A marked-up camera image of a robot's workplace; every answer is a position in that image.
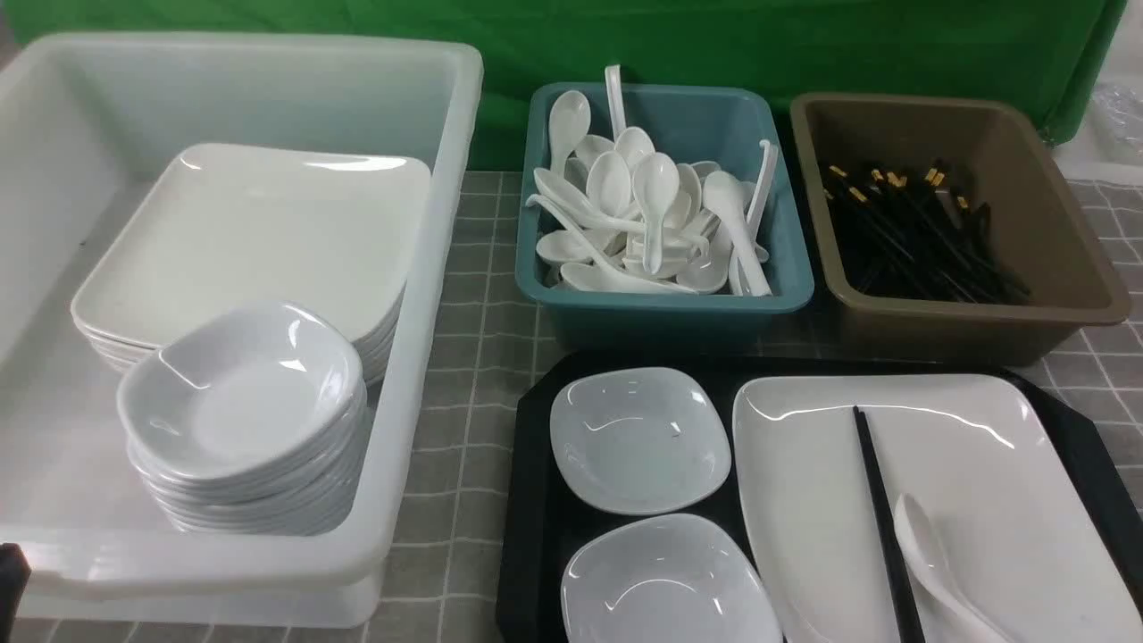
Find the teal plastic bin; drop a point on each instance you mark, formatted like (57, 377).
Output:
(690, 124)

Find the large white square plate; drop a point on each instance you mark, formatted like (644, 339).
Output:
(973, 452)

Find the black chopstick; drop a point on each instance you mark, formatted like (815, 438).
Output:
(909, 624)

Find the clear plastic bag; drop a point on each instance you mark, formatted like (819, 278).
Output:
(1118, 120)

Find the pile of black chopsticks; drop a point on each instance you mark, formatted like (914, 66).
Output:
(912, 234)

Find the black serving tray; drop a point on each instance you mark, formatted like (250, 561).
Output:
(546, 523)

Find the large white plastic bin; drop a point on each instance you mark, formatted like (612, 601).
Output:
(89, 122)

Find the grey checked tablecloth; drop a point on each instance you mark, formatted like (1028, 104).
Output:
(464, 402)

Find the white spoon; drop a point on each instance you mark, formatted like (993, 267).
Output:
(927, 559)

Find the pile of white spoons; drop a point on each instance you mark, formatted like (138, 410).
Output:
(634, 221)

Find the stack of white square plates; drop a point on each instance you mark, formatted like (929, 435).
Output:
(228, 225)

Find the green backdrop cloth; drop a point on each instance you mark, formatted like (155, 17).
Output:
(1041, 57)

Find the small white bowl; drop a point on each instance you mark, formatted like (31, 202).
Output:
(639, 442)
(668, 578)

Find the brown plastic bin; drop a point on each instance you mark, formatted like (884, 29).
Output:
(1038, 229)

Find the stack of small white bowls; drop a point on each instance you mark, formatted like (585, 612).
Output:
(253, 424)

